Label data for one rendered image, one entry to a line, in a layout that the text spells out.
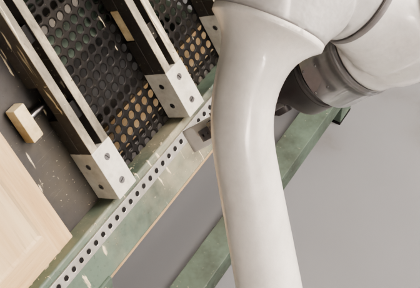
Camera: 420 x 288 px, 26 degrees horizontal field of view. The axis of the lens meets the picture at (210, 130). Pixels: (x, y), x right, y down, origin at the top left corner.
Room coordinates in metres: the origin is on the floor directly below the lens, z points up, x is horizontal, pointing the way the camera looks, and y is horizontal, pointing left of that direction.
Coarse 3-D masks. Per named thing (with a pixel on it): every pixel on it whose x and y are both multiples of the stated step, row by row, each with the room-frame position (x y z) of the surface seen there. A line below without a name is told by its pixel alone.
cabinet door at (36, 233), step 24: (0, 144) 1.17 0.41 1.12; (0, 168) 1.13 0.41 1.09; (24, 168) 1.16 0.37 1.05; (0, 192) 1.10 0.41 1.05; (24, 192) 1.12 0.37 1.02; (0, 216) 1.06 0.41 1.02; (24, 216) 1.09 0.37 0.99; (48, 216) 1.11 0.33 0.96; (0, 240) 1.03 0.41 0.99; (24, 240) 1.05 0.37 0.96; (48, 240) 1.08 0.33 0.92; (0, 264) 0.99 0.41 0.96; (24, 264) 1.02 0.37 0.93
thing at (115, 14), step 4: (112, 12) 1.53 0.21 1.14; (116, 12) 1.52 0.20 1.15; (112, 16) 1.53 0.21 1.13; (116, 16) 1.52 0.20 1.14; (120, 16) 1.52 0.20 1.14; (116, 20) 1.52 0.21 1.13; (120, 20) 1.52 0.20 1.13; (120, 24) 1.52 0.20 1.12; (124, 24) 1.51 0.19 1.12; (120, 28) 1.52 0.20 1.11; (124, 28) 1.51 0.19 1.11; (124, 32) 1.51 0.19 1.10; (128, 32) 1.51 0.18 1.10; (124, 36) 1.51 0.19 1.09; (128, 36) 1.51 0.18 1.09; (128, 40) 1.51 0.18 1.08; (132, 40) 1.50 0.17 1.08
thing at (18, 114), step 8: (16, 104) 1.24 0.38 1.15; (8, 112) 1.22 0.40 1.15; (16, 112) 1.22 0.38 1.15; (24, 112) 1.23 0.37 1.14; (16, 120) 1.21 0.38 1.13; (24, 120) 1.22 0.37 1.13; (32, 120) 1.23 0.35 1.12; (16, 128) 1.22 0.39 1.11; (24, 128) 1.21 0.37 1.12; (32, 128) 1.22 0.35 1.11; (24, 136) 1.21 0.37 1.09; (32, 136) 1.20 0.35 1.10; (40, 136) 1.21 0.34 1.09
